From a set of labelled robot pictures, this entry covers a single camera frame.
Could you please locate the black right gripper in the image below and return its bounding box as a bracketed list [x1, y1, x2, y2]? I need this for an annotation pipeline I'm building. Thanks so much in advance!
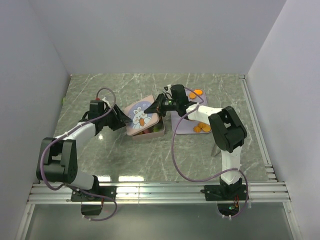
[143, 94, 179, 118]

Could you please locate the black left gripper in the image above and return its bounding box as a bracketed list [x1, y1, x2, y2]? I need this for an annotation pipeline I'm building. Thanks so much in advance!
[100, 104, 132, 131]

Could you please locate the silver tin lid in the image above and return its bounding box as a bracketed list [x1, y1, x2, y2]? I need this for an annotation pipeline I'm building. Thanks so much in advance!
[123, 95, 160, 136]

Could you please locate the green round cookie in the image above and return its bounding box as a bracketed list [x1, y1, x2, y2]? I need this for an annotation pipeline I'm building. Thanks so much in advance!
[153, 125, 161, 132]

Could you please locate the pink round cookie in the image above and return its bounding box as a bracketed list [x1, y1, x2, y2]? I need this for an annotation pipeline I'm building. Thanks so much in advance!
[143, 128, 151, 134]

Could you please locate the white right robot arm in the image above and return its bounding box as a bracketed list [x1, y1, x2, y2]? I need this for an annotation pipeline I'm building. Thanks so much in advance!
[144, 84, 247, 200]

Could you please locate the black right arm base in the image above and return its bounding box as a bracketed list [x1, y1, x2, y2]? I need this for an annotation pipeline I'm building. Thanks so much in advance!
[200, 184, 249, 219]

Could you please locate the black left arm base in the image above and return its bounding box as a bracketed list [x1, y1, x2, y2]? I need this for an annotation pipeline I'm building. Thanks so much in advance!
[70, 185, 118, 222]

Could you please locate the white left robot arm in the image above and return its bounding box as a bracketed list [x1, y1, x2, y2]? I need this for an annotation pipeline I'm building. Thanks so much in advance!
[36, 98, 132, 201]

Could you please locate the square cookie tin box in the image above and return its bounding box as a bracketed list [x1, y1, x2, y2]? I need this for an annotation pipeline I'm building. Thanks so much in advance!
[132, 117, 165, 141]

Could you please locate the lavender plastic tray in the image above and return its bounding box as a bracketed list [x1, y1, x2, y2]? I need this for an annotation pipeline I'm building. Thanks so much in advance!
[170, 89, 212, 135]

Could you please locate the orange flower cookie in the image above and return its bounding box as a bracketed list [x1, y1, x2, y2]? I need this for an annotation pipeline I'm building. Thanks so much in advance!
[197, 122, 206, 129]
[193, 126, 202, 133]

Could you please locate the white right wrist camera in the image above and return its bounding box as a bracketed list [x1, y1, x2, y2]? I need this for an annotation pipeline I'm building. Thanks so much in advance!
[163, 84, 172, 92]

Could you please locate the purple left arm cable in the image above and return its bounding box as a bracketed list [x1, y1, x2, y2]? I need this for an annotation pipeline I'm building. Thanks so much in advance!
[40, 87, 118, 222]

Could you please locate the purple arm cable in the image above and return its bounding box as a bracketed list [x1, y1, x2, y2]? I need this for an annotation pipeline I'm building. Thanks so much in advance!
[40, 87, 118, 222]
[171, 86, 250, 219]

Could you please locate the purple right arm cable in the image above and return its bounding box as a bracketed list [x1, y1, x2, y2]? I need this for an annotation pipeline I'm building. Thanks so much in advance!
[171, 86, 250, 219]

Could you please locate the aluminium mounting rail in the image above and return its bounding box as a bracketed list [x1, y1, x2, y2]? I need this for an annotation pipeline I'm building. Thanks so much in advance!
[27, 182, 291, 204]

